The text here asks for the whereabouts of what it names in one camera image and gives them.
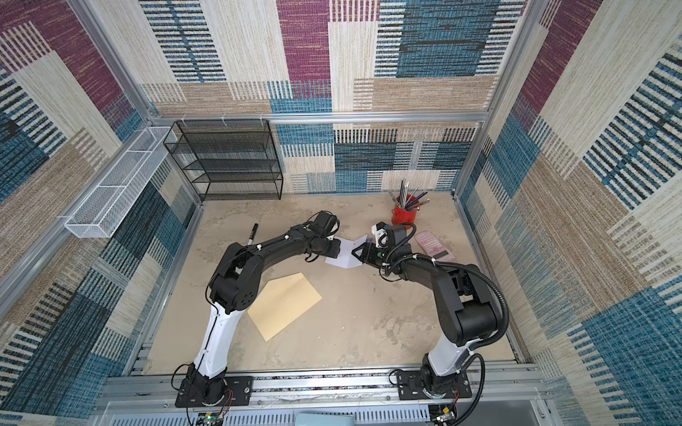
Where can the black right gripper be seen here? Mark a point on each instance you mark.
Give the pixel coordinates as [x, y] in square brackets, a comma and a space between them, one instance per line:
[368, 253]

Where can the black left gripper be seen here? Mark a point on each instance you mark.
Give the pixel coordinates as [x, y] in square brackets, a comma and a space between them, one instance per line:
[332, 248]

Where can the white letter paper blue border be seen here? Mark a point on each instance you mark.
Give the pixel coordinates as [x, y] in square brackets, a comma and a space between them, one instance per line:
[345, 259]

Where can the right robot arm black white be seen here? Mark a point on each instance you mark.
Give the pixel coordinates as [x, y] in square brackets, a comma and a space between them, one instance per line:
[471, 309]

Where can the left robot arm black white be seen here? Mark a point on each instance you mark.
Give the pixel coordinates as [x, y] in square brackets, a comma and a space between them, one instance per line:
[234, 286]

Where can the tan manila envelope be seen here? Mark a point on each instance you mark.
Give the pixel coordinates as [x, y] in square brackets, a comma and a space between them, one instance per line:
[281, 302]

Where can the red pen cup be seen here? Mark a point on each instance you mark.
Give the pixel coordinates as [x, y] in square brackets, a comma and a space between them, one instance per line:
[400, 216]

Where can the pens in red cup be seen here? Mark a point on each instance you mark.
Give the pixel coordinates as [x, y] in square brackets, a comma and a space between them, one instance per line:
[409, 200]

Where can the pink calculator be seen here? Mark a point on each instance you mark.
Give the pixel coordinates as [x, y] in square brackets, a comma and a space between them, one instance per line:
[432, 247]

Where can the black and white marker pen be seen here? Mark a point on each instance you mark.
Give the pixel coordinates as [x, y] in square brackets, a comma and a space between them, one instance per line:
[253, 233]

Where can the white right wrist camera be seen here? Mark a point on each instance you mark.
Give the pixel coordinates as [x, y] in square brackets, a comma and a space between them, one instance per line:
[379, 234]

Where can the black mesh wire shelf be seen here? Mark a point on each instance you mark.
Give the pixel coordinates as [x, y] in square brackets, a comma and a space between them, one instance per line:
[227, 159]

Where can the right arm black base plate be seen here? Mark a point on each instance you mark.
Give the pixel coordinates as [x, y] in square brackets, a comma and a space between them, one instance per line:
[417, 385]

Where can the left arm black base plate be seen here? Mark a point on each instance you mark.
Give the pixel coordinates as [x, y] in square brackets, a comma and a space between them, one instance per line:
[221, 392]

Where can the white mesh wire basket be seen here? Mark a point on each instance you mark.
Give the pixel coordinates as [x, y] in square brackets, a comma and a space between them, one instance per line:
[104, 209]

